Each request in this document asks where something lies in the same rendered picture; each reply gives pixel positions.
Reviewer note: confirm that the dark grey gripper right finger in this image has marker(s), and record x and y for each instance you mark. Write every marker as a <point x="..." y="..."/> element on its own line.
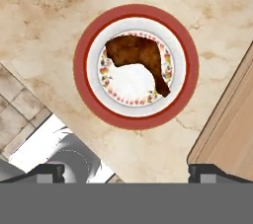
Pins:
<point x="204" y="170"/>

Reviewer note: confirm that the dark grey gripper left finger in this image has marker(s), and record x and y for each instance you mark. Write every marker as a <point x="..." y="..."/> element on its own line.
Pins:
<point x="49" y="170"/>

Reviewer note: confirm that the light wooden cutting board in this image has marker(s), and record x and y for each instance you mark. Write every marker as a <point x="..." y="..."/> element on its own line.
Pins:
<point x="227" y="129"/>

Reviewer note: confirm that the red-rimmed white floral plate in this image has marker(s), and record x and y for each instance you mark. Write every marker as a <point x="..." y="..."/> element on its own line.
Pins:
<point x="135" y="66"/>

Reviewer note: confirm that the brown chicken drumstick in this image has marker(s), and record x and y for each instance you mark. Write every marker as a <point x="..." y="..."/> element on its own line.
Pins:
<point x="138" y="52"/>

